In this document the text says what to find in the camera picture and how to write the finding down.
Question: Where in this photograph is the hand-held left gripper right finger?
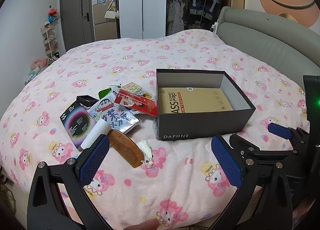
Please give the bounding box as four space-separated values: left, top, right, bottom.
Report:
211 135 294 230

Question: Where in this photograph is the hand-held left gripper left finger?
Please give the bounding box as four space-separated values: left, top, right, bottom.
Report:
26 134 111 230

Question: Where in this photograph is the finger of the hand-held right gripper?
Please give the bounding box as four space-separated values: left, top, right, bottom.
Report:
267 123 310 151
229 133 300 163

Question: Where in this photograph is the white paper roll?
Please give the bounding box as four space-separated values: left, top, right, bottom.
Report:
80 119 112 150

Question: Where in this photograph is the black cardboard shoe box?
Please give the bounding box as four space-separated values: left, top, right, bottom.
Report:
155 68 256 142

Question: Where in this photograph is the person's left hand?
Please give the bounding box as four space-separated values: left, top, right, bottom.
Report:
124 218 160 230

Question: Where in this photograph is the wooden comb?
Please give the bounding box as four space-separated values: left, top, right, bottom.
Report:
107 129 146 169

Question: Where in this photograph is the black box with colourful print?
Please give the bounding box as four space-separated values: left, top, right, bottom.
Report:
59 102 99 152

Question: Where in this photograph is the silver cartoon packet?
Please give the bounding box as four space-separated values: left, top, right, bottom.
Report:
87 98 140 135

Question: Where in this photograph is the white tassel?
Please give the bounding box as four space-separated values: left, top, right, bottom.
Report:
137 140 154 168

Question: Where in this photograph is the small black box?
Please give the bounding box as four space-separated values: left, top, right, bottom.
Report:
76 95 99 108

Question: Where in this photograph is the yellow screen protector package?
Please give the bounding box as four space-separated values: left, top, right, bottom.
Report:
159 87 234 115

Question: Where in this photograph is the green snack packet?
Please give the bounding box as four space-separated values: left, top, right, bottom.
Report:
97 85 122 100

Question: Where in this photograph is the red cartoon packet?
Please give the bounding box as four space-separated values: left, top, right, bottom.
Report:
114 88 158 117

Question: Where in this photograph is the yellow green card packet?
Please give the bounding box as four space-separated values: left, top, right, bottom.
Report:
121 83 141 93

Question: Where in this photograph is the grey green bed headboard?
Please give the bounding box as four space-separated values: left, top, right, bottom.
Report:
216 6 320 91

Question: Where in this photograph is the pink printed blanket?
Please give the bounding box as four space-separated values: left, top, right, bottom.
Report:
0 30 311 226

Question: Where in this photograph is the white shelf cart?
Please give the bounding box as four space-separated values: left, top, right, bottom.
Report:
41 23 61 63

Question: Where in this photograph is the beige cabinet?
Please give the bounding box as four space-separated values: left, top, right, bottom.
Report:
92 3 120 41

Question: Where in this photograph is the grey door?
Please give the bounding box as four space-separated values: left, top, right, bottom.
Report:
59 0 96 53

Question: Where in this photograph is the red blue plush toy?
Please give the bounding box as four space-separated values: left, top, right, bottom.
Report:
47 8 59 24

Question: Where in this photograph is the white wardrobe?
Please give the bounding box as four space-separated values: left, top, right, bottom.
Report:
118 0 168 40

